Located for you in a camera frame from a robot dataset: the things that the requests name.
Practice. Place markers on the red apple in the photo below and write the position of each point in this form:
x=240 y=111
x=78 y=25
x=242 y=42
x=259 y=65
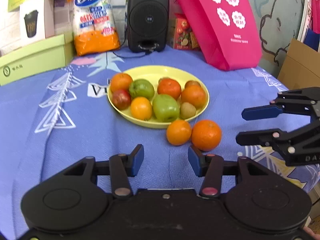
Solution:
x=121 y=99

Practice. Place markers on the paper cups package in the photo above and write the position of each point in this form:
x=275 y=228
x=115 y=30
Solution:
x=94 y=27

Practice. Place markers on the green shoe box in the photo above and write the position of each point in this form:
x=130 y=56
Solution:
x=46 y=55

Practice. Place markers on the white cup box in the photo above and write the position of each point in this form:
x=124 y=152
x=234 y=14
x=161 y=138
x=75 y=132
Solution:
x=34 y=21

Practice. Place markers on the cardboard box on floor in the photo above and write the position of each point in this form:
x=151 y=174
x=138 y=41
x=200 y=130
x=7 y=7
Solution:
x=301 y=67

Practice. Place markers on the centre right orange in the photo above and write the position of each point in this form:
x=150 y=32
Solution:
x=206 y=135

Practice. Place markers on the brown kiwi left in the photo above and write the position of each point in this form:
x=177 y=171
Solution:
x=187 y=110

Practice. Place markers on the pink tote bag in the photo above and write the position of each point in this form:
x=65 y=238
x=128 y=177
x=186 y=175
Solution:
x=226 y=32

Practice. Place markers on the black speaker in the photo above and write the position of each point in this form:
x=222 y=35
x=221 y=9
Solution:
x=147 y=25

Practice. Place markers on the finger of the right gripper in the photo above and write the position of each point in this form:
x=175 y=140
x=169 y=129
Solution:
x=268 y=137
x=261 y=112

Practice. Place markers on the small back orange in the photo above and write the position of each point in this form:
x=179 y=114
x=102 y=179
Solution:
x=178 y=132

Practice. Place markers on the blue patterned tablecloth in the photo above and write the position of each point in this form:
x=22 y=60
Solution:
x=51 y=120

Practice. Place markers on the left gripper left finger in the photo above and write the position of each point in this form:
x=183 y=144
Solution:
x=119 y=168

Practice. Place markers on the large front orange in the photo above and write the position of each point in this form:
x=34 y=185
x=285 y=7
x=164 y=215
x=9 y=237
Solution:
x=194 y=95

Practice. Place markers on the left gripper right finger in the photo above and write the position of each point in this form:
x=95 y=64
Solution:
x=212 y=168

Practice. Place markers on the green apple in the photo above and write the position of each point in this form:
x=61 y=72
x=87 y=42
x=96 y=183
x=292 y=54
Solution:
x=165 y=108
x=141 y=88

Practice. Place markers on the small yellow-orange citrus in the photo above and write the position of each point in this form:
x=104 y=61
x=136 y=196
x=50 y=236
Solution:
x=141 y=108

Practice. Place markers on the red fruit carton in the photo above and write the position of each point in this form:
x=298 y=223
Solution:
x=180 y=34

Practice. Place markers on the middle orange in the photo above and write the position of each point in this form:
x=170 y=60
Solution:
x=170 y=87

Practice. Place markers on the back left orange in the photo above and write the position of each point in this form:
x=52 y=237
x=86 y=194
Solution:
x=120 y=81

